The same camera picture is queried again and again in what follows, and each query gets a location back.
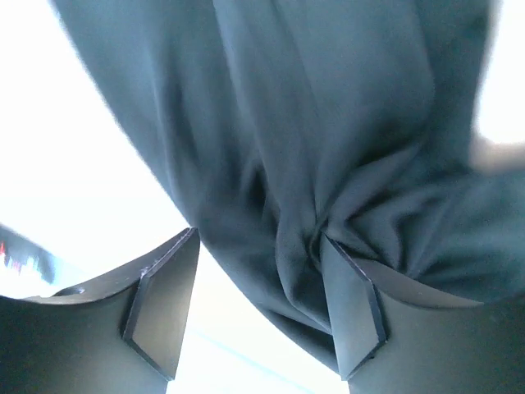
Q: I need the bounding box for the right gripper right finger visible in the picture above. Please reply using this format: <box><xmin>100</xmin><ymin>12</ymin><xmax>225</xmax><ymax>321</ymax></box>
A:
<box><xmin>321</xmin><ymin>237</ymin><xmax>524</xmax><ymax>393</ymax></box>

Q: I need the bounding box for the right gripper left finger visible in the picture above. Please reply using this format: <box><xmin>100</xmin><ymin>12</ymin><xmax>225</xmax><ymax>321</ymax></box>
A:
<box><xmin>1</xmin><ymin>228</ymin><xmax>200</xmax><ymax>393</ymax></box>

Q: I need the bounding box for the black t shirt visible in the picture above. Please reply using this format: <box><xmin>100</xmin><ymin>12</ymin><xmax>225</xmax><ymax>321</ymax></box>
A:
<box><xmin>54</xmin><ymin>1</ymin><xmax>524</xmax><ymax>369</ymax></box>

